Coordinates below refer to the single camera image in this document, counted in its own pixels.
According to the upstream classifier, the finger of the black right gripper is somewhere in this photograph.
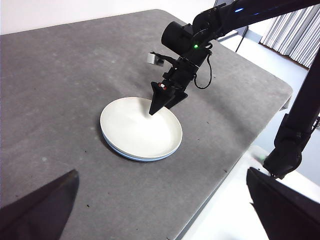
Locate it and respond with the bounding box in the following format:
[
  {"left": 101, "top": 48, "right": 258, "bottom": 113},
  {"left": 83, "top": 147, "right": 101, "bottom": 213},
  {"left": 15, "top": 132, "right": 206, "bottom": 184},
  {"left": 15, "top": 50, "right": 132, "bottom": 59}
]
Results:
[
  {"left": 148, "top": 81, "right": 176, "bottom": 116},
  {"left": 163, "top": 90, "right": 189, "bottom": 110}
]

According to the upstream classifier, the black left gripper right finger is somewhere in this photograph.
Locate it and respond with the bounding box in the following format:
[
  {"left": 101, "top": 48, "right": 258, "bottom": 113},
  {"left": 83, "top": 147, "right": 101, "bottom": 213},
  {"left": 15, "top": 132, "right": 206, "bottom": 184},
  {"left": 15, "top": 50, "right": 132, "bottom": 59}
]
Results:
[{"left": 246, "top": 166, "right": 320, "bottom": 240}]

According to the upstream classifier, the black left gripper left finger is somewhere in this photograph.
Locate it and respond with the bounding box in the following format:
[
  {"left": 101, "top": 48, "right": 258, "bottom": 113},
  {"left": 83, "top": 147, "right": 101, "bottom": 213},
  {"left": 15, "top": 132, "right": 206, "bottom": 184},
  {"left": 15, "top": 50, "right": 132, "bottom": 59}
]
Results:
[{"left": 0, "top": 169, "right": 80, "bottom": 240}]

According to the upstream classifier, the white round plate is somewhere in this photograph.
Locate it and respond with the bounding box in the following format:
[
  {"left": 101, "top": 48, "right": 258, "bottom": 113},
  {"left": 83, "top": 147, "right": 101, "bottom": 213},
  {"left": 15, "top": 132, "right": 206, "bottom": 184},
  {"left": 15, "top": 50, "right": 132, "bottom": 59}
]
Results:
[{"left": 99, "top": 96, "right": 183, "bottom": 159}]

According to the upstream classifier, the blue round plate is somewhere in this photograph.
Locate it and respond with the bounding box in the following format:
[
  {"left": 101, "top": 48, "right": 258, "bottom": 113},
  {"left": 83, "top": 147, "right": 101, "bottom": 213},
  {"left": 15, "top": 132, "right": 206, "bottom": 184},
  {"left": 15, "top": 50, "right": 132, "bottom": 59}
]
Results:
[{"left": 101, "top": 129, "right": 181, "bottom": 163}]

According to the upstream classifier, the pale pleated curtain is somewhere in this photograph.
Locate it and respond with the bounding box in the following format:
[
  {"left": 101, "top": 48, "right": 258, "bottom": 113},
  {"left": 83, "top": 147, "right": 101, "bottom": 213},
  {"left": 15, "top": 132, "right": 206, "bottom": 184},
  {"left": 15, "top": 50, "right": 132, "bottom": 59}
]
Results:
[{"left": 259, "top": 4, "right": 320, "bottom": 69}]

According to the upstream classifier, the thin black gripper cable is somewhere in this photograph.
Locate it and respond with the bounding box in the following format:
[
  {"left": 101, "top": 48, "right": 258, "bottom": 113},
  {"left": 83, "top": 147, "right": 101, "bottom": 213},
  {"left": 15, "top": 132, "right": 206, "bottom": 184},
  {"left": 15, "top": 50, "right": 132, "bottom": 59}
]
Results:
[{"left": 193, "top": 48, "right": 213, "bottom": 90}]

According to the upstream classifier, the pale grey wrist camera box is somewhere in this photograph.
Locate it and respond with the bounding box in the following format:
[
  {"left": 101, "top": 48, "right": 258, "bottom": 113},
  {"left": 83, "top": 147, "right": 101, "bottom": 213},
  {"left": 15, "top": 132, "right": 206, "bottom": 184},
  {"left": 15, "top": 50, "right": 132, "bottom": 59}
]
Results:
[{"left": 146, "top": 51, "right": 166, "bottom": 68}]

